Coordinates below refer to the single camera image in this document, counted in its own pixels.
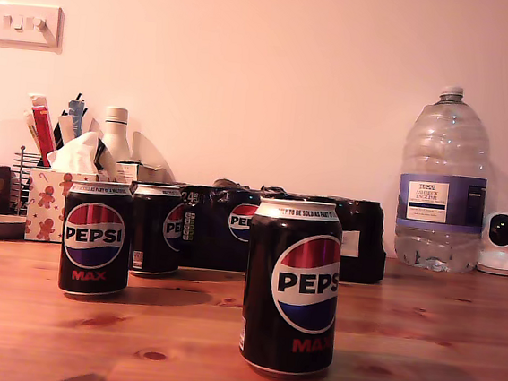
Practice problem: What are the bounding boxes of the black Pepsi Max can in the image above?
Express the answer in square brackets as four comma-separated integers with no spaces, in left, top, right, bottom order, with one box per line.
[236,194,348,381]
[125,181,188,280]
[56,177,138,300]

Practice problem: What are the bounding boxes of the black shrink-wrapped Pepsi can pack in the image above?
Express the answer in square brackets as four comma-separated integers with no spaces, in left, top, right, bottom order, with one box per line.
[173,174,393,288]

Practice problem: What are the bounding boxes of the small white carton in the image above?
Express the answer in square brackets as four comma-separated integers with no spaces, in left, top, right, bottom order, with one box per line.
[114,158,170,188]

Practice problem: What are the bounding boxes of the white bottle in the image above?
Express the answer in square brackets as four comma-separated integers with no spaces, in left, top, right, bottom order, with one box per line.
[98,105,137,164]

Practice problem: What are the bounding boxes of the blue packet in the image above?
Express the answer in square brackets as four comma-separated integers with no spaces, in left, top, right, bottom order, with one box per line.
[63,91,90,139]

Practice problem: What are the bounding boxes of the large clear water bottle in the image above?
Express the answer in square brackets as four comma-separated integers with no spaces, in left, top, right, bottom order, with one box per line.
[391,82,497,276]

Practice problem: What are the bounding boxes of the black white striped packet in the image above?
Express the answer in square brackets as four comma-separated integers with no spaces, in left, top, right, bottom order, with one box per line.
[52,110,81,152]

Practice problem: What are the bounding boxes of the gingerbread print tissue box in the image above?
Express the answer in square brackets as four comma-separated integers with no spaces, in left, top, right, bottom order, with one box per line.
[22,166,116,248]

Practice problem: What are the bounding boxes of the metal wire holder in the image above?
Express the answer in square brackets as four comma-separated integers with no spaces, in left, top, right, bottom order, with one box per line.
[7,144,46,218]

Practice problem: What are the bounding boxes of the small white round camera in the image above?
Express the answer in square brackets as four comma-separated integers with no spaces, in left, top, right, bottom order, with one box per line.
[475,210,508,277]

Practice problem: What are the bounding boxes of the white wall light switch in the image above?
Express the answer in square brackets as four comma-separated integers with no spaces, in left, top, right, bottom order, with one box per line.
[0,0,66,54]

